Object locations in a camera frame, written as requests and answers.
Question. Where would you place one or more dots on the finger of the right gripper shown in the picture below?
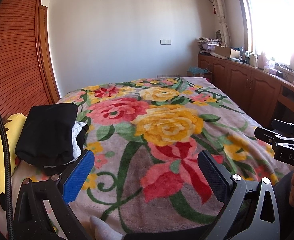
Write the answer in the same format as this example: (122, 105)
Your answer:
(282, 127)
(268, 136)

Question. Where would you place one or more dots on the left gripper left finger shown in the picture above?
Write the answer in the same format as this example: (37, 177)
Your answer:
(31, 220)

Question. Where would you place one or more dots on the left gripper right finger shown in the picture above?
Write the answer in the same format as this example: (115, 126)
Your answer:
(249, 207)

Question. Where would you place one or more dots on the black pants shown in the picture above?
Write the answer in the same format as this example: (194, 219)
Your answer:
(46, 137)

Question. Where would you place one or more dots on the wooden cabinet row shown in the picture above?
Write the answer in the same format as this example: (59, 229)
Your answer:
(262, 96)

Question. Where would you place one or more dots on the person black trouser leg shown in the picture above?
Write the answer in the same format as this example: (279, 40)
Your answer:
(286, 211)

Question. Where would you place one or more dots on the grey sock foot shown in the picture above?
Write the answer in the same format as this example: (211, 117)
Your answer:
(102, 231)

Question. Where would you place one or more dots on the black folded garment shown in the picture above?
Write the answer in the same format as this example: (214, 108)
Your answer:
(58, 169)

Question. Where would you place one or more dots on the white patterned folded garment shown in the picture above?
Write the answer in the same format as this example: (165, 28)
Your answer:
(78, 129)

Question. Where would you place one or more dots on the cardboard box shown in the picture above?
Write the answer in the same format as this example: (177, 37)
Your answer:
(226, 52)

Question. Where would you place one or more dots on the yellow plush pillow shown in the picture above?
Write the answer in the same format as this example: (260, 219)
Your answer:
(13, 127)

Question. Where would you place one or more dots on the teal basket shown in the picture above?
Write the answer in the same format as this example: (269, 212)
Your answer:
(197, 70)

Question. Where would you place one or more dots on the stack of papers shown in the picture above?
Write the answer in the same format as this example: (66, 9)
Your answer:
(207, 45)

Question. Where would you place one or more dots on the floral bed blanket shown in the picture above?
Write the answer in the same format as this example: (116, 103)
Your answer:
(146, 136)

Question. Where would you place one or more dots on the patterned curtain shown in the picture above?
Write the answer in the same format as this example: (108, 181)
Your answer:
(219, 6)

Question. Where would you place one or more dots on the wall switch plate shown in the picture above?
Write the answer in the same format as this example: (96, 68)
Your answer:
(165, 42)

